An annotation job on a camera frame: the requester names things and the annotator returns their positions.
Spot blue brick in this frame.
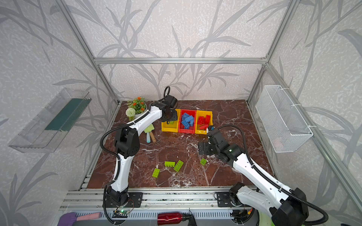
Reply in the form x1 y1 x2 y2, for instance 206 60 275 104
182 113 189 120
182 120 190 130
184 115 194 127

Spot small green brick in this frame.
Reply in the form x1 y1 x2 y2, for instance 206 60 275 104
200 158 207 166

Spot red brick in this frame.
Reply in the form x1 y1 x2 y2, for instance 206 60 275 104
205 115 211 125
199 124 209 131
198 116 205 126

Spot green brick diagonal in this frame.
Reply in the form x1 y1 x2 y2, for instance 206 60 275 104
173 160 184 172

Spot green brick toothed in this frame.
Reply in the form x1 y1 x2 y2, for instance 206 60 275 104
165 161 176 168

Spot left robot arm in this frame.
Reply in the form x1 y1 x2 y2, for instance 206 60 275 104
100 95 177 205

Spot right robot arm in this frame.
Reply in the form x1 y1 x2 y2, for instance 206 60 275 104
199 126 329 226

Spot left yellow bin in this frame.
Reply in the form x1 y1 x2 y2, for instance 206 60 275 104
161 109 181 133

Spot yellow bin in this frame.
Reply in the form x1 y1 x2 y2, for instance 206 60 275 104
195 110 213 135
161 109 181 133

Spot red bin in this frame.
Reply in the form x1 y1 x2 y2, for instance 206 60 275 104
178 109 197 134

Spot right yellow bin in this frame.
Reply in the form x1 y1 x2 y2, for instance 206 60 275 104
195 110 213 135

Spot potted plant white pot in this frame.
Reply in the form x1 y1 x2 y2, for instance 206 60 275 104
125 97 147 121

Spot light blue garden trowel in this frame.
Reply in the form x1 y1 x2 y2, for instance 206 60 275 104
146 133 151 143

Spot red metal bottle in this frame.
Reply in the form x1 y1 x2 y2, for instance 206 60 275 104
157 212 190 226

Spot electronics board with led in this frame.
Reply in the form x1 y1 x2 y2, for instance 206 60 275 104
112 210 130 219

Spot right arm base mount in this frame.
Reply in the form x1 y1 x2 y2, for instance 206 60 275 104
214 191 234 208

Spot white wire basket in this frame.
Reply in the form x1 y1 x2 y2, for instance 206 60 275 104
255 85 313 153

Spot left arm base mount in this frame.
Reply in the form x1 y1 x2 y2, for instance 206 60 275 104
102 192 143 208

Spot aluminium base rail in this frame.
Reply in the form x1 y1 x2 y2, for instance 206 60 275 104
59 186 232 211

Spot clear plastic wall shelf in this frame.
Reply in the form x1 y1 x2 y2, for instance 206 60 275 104
9 88 91 153

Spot purple tool pink handle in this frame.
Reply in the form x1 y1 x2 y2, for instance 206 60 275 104
57 212 101 226

